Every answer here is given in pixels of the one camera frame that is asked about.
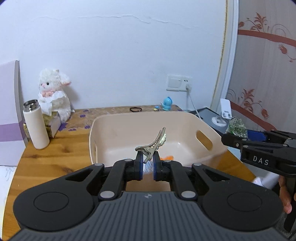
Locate green glitter scrunchie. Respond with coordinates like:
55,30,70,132
226,117,248,138

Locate beige metal hair clip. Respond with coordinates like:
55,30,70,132
135,127,167,164

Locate person right hand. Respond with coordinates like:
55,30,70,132
278,176,292,214

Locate orange small object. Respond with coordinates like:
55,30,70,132
161,156,174,161

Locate beige plastic storage basket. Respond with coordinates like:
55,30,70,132
89,110,228,170

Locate blue cartoon figurine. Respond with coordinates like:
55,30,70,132
161,96,173,111

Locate tissue box with tissues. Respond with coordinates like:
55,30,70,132
40,102,61,138

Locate cream thermos bottle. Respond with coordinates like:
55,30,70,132
23,99,50,150

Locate purple white headboard panel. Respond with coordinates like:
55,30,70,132
0,60,28,166

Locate white plush lamb toy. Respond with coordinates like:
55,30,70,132
38,69,71,123

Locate white door frame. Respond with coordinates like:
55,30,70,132
211,0,239,113

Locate white wall socket panel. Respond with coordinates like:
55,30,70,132
166,74,192,92

